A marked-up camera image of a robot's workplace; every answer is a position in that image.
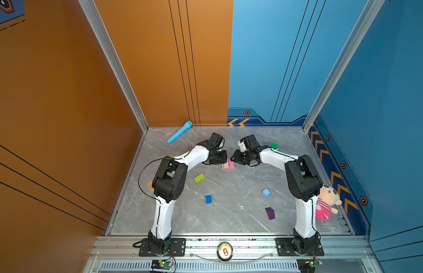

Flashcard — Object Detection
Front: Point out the blue toy microphone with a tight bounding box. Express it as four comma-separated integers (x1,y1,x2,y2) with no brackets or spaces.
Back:
167,121,193,144

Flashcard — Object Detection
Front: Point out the pink plush doll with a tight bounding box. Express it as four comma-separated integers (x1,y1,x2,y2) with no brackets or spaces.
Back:
315,185,342,221

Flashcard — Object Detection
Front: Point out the aluminium front rail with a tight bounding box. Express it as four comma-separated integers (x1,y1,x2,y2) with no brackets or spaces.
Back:
83,234,383,273

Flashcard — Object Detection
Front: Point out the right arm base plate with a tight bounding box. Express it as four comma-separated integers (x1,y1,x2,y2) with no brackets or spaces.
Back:
275,237,325,257

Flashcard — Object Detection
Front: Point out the right circuit board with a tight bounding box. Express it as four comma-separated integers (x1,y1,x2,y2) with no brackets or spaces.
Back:
305,259,323,268

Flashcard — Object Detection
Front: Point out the lime green block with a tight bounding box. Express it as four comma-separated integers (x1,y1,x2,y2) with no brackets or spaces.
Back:
194,174,205,183

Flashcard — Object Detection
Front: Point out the dark blue cube block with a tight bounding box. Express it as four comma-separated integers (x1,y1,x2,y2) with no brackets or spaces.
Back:
205,196,213,204

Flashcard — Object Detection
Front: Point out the round emergency button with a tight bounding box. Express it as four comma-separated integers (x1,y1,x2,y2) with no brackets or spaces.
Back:
217,242,234,262

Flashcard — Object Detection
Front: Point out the purple block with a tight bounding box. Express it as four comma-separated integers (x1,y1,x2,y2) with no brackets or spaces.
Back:
265,207,275,220

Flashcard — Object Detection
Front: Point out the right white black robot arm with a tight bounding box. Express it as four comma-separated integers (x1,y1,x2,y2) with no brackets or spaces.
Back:
231,134,323,255

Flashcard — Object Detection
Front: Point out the left green circuit board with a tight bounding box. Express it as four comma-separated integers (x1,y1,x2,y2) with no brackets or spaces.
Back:
151,259,175,272

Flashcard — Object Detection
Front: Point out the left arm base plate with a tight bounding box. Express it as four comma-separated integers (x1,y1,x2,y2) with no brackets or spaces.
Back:
139,238,186,258

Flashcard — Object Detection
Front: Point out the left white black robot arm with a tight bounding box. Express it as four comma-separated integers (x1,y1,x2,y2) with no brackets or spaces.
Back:
147,133,228,255

